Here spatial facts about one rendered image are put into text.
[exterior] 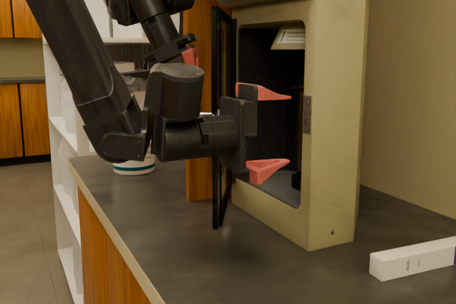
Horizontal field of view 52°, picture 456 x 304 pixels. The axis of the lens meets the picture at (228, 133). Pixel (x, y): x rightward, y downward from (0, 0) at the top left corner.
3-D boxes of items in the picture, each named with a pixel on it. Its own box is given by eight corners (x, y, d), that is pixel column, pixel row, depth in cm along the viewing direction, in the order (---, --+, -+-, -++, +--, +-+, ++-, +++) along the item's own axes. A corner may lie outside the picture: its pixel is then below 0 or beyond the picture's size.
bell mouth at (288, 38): (320, 49, 109) (321, 25, 108) (374, 49, 93) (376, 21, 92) (255, 49, 101) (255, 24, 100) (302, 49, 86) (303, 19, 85)
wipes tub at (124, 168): (148, 163, 155) (146, 119, 152) (160, 172, 143) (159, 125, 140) (108, 167, 149) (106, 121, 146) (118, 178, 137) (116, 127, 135)
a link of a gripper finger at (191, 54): (182, 96, 93) (161, 53, 92) (214, 81, 92) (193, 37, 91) (174, 100, 87) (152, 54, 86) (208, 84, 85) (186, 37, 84)
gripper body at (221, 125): (252, 100, 63) (202, 102, 59) (252, 173, 64) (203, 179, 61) (231, 96, 68) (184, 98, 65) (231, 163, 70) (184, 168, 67)
